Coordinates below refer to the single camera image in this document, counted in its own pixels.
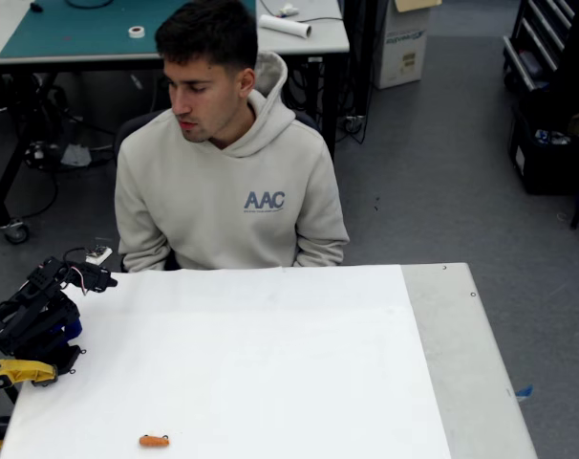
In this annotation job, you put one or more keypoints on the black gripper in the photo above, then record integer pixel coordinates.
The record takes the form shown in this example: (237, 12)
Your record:
(96, 277)

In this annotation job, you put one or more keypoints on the small orange snack piece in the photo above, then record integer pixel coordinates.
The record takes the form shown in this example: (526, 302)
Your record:
(154, 441)

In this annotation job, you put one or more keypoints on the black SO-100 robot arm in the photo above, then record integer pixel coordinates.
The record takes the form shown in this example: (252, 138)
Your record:
(31, 315)

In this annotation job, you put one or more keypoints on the black caster wheel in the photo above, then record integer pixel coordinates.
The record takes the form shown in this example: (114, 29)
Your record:
(16, 233)

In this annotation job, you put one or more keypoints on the white cloth on floor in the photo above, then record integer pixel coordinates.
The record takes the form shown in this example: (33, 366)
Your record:
(75, 155)

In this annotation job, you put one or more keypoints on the man in beige hoodie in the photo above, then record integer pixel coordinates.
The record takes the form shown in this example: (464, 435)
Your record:
(222, 205)

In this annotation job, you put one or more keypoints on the large white paper sheet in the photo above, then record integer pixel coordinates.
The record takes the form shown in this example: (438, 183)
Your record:
(251, 363)

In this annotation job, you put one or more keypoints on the green cutting mat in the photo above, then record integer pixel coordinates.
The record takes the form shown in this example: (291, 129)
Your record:
(89, 33)

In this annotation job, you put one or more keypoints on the white tape roll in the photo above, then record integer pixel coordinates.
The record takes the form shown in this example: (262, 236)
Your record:
(136, 32)

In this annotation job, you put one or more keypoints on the white paper roll tube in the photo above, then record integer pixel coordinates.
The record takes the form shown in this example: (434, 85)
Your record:
(285, 25)

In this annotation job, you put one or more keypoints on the grey work table black legs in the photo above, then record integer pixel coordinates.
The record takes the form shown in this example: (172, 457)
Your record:
(318, 40)

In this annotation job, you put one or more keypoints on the crumpled white item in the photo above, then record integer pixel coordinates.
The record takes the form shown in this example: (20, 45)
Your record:
(288, 9)

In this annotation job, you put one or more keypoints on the white cardboard box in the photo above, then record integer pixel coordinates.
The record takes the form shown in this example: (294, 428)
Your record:
(401, 52)

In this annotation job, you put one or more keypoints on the blue tape scrap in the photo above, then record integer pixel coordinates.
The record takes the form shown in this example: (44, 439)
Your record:
(524, 393)

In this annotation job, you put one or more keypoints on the black storage bin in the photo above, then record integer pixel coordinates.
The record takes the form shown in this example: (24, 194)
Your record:
(538, 167)

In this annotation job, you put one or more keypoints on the black drawer tool cabinet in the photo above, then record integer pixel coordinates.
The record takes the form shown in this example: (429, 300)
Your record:
(533, 52)

